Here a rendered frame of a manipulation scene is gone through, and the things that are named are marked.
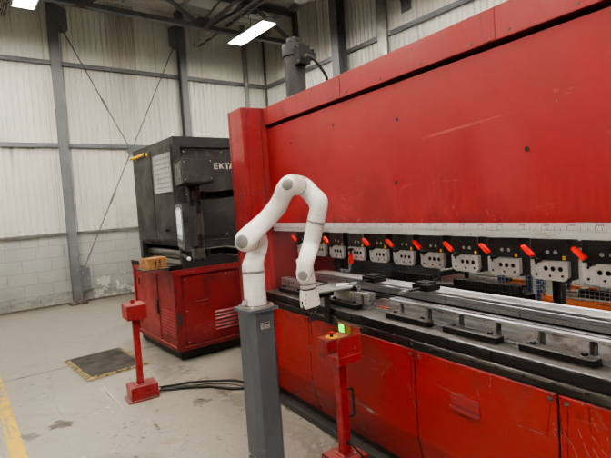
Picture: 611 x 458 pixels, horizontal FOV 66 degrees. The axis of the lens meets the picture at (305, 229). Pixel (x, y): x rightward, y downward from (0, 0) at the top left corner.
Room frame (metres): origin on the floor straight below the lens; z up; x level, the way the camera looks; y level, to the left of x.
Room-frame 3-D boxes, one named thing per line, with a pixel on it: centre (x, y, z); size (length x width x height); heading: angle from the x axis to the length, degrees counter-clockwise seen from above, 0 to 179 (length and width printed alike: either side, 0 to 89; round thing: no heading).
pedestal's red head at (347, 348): (2.57, -0.14, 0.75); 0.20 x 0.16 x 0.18; 33
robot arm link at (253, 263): (2.55, 0.29, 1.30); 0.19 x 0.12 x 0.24; 159
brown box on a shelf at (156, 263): (4.67, 1.56, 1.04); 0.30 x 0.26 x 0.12; 37
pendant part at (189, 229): (3.72, 0.94, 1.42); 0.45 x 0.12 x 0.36; 21
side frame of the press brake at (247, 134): (3.92, 0.14, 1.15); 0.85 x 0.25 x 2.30; 123
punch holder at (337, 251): (3.03, -0.22, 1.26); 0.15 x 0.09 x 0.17; 33
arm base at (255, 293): (2.52, 0.30, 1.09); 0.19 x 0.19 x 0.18
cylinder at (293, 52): (3.52, -0.06, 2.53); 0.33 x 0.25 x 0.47; 33
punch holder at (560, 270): (1.85, -0.98, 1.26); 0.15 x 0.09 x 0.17; 33
